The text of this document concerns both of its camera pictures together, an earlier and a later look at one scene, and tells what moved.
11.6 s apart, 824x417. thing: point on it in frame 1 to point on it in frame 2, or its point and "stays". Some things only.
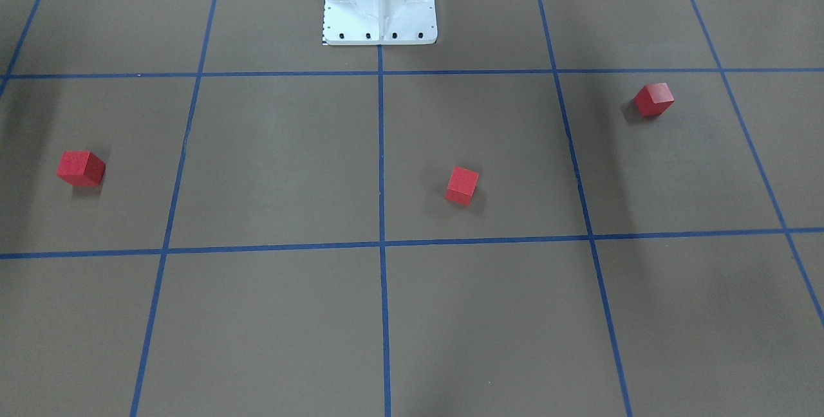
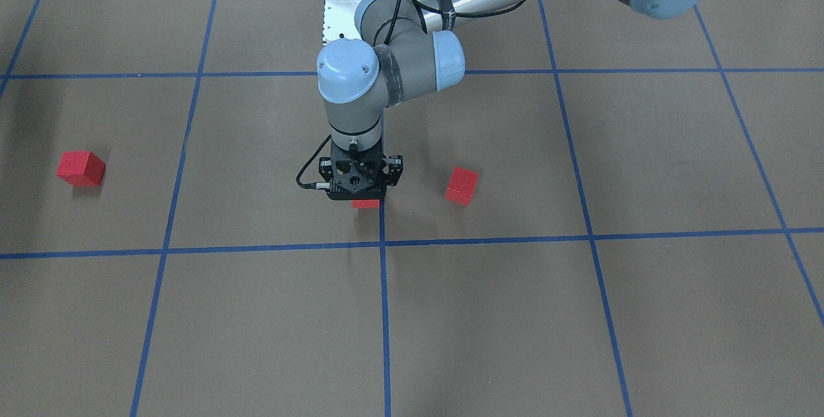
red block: (461, 185) stays
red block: (82, 168) stays
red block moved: (654, 100) to (365, 203)
